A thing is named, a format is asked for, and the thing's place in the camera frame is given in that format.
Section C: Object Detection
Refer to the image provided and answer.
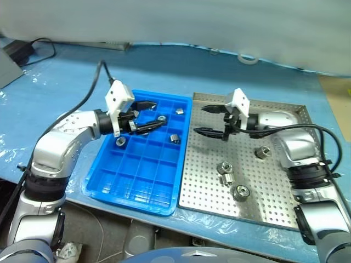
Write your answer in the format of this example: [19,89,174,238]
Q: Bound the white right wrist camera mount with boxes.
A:
[224,88,251,130]

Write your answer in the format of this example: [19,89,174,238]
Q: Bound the white tape ring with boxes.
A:
[237,53,258,66]

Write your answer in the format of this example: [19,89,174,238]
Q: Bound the grey rounded shape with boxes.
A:
[122,219,165,260]

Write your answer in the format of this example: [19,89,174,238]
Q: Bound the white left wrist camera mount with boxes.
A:
[105,79,135,138]

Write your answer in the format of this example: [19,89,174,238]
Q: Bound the blue compartment tray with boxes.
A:
[86,89,193,217]

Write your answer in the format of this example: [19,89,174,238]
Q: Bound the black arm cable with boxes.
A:
[233,123,343,179]
[0,60,115,220]

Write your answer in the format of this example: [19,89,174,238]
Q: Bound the black adapter cable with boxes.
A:
[20,37,56,66]

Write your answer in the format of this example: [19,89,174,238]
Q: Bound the blue plastic table cover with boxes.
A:
[0,37,350,243]

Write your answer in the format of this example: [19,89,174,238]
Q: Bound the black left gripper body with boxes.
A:
[117,101,140,135]

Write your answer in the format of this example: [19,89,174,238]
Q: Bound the perforated steel tray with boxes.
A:
[177,92,313,230]

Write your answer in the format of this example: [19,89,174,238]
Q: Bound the white crumpled wad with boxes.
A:
[53,242,83,261]

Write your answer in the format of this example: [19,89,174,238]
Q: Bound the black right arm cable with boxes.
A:
[233,123,343,179]

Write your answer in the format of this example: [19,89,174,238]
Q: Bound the grey flat box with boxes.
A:
[0,50,24,89]

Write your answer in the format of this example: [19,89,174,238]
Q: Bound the dark blue rounded shape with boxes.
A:
[124,245,320,263]

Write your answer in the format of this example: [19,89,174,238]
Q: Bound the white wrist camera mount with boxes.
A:
[105,79,135,138]
[224,88,251,130]

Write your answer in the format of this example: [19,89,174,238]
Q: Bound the black power adapter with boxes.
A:
[2,39,35,66]

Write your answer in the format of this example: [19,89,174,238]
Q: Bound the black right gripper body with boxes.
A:
[222,108,242,142]

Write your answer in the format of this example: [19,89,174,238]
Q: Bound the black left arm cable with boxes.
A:
[0,60,115,220]

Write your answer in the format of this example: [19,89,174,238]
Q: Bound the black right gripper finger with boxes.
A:
[201,105,228,115]
[193,127,226,141]

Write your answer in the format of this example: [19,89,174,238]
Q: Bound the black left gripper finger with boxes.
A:
[133,100,158,112]
[135,119,168,135]

